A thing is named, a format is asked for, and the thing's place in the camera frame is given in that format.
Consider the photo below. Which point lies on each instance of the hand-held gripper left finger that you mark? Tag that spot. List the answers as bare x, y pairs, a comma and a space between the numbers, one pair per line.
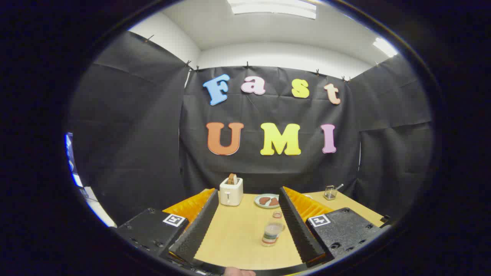
195, 230

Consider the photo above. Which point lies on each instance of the long ceiling light panel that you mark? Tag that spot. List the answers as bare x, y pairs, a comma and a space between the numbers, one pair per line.
272, 8

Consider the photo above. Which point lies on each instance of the white toaster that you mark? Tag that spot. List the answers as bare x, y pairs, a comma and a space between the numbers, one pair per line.
231, 193

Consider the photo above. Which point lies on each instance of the wooden table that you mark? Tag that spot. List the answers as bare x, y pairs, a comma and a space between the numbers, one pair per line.
238, 234

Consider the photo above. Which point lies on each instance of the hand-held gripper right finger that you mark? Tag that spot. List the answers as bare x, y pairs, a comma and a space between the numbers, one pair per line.
297, 226

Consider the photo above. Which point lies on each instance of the brown cookie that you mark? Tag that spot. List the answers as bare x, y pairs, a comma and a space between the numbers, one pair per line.
264, 200
274, 202

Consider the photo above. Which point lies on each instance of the black backdrop cloth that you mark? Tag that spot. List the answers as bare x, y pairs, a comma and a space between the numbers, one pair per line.
134, 145

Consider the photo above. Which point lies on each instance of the white desk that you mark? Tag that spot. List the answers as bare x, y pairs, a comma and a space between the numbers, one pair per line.
98, 209

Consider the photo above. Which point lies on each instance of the pale green plate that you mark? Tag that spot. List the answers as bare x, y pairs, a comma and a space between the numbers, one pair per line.
261, 205

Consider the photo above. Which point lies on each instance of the clear plastic juice bottle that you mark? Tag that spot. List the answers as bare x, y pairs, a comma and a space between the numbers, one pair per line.
272, 232

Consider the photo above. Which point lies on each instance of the small ceiling light panel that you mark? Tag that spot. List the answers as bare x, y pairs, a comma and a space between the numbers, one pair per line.
384, 46

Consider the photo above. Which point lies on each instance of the brown bread slice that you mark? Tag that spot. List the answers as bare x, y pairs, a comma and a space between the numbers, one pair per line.
232, 179

